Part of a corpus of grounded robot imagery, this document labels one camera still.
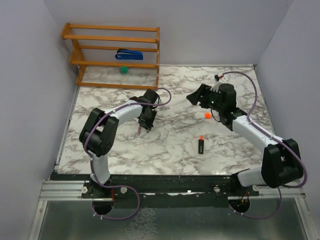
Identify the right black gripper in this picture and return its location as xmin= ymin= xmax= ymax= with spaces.
xmin=187 ymin=83 xmax=225 ymax=113

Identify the pink highlighter pen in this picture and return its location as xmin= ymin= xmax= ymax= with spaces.
xmin=137 ymin=125 xmax=142 ymax=136

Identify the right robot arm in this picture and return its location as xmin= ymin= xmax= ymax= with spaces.
xmin=186 ymin=83 xmax=304 ymax=196

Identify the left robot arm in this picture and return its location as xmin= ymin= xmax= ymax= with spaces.
xmin=79 ymin=89 xmax=160 ymax=198

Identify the black orange highlighter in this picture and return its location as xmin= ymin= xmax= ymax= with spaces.
xmin=198 ymin=135 xmax=205 ymax=154

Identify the green eraser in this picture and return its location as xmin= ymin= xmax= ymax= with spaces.
xmin=119 ymin=66 xmax=129 ymax=74

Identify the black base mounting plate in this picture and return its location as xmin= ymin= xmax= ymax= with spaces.
xmin=81 ymin=174 xmax=259 ymax=208

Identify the blue stapler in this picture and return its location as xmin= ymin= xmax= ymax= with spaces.
xmin=115 ymin=48 xmax=144 ymax=61

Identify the wooden shelf rack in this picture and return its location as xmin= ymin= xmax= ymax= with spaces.
xmin=60 ymin=22 xmax=160 ymax=90

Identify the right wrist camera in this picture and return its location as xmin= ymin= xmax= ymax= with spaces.
xmin=211 ymin=73 xmax=225 ymax=92

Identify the aluminium frame rail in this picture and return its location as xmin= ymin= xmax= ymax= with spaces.
xmin=39 ymin=177 xmax=306 ymax=201

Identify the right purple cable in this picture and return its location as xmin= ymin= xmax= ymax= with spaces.
xmin=221 ymin=70 xmax=308 ymax=220

